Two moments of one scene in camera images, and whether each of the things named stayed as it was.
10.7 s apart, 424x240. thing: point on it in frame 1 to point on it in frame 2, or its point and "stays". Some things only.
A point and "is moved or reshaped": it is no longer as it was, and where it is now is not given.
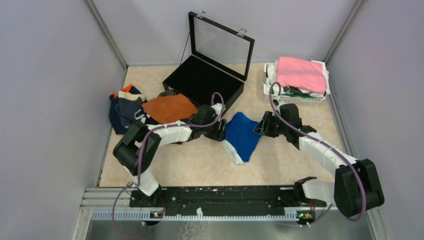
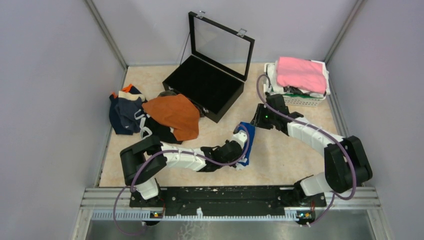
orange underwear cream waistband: [170, 108] stays
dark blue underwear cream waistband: [128, 104] stays
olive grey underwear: [166, 93] stays
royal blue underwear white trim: [240, 139] is moved or reshaped
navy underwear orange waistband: [115, 118] stays
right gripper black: [263, 127] to [258, 119]
